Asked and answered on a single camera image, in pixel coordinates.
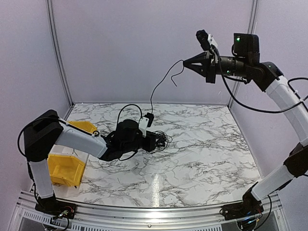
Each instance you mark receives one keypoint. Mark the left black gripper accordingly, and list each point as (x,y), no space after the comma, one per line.
(151,145)

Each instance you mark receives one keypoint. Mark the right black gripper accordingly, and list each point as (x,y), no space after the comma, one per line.
(210,69)

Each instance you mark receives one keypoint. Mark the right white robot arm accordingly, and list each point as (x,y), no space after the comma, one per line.
(245,66)

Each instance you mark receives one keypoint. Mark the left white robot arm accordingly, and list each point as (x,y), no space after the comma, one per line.
(37,138)

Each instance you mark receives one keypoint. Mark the far yellow bin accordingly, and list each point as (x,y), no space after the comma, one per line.
(84,125)

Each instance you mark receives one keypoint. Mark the yellow bin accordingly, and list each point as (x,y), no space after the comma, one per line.
(84,125)
(65,169)

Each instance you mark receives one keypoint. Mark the near yellow bin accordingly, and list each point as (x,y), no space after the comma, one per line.
(65,169)

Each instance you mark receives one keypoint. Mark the white middle bin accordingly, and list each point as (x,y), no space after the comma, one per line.
(62,150)

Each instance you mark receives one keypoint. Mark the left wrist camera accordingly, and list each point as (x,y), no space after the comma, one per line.
(145,122)

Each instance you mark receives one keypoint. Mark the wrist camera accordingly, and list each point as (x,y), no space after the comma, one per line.
(145,122)
(207,41)

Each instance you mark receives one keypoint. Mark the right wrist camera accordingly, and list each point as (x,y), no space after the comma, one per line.
(207,41)

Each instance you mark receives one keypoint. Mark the aluminium front rail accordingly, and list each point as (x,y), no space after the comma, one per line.
(88,217)

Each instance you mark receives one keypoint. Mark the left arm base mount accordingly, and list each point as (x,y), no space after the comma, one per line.
(54,207)

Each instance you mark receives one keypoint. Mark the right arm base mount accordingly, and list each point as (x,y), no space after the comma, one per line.
(247,207)

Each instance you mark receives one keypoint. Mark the left aluminium corner post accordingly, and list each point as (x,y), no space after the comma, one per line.
(57,51)

